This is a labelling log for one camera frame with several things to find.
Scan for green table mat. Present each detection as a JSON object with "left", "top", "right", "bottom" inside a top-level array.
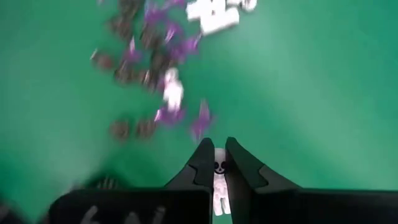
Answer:
[{"left": 0, "top": 0, "right": 398, "bottom": 224}]

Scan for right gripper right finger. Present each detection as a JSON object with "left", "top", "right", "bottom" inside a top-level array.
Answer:
[{"left": 224, "top": 136, "right": 398, "bottom": 224}]

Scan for white skeleton figure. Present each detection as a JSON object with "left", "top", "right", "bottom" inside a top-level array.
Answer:
[
  {"left": 163, "top": 68, "right": 184, "bottom": 111},
  {"left": 241, "top": 0, "right": 258, "bottom": 12},
  {"left": 185, "top": 0, "right": 218, "bottom": 22},
  {"left": 200, "top": 9, "right": 241, "bottom": 35},
  {"left": 213, "top": 148, "right": 233, "bottom": 217}
]

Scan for black slotted plastic basket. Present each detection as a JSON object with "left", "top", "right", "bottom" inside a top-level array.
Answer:
[{"left": 90, "top": 174, "right": 121, "bottom": 190}]

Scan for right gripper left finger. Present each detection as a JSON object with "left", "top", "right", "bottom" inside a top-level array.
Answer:
[{"left": 46, "top": 136, "right": 216, "bottom": 224}]

